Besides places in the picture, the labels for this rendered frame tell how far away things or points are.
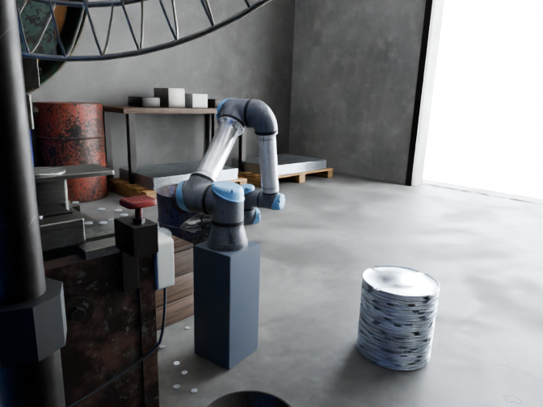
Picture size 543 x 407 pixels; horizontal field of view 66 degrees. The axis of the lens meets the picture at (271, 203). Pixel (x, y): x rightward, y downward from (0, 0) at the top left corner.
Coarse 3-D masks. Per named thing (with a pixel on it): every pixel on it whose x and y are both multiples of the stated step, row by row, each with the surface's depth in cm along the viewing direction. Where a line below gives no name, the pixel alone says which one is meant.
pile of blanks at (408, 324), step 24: (360, 312) 170; (384, 312) 157; (408, 312) 154; (432, 312) 158; (360, 336) 169; (384, 336) 158; (408, 336) 157; (432, 336) 164; (384, 360) 161; (408, 360) 159
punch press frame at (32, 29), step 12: (24, 12) 83; (36, 12) 85; (48, 12) 86; (24, 24) 84; (36, 24) 85; (48, 24) 87; (36, 36) 86; (48, 36) 87; (24, 48) 84; (36, 48) 86; (48, 48) 87; (84, 216) 119; (96, 228) 109; (108, 228) 109; (96, 240) 103; (48, 252) 96; (60, 252) 97; (72, 252) 99
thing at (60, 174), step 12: (36, 168) 112; (48, 168) 112; (60, 168) 113; (72, 168) 116; (84, 168) 117; (96, 168) 118; (108, 168) 118; (36, 180) 102; (48, 180) 104; (60, 180) 108; (36, 192) 105; (48, 192) 107; (60, 192) 109; (60, 204) 109
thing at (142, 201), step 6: (126, 198) 93; (132, 198) 93; (138, 198) 94; (144, 198) 94; (150, 198) 94; (120, 204) 92; (126, 204) 90; (132, 204) 90; (138, 204) 91; (144, 204) 92; (150, 204) 93; (138, 210) 93; (138, 216) 94
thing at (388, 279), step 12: (372, 276) 169; (384, 276) 169; (396, 276) 168; (408, 276) 169; (420, 276) 171; (384, 288) 159; (396, 288) 159; (408, 288) 159; (420, 288) 160; (432, 288) 160
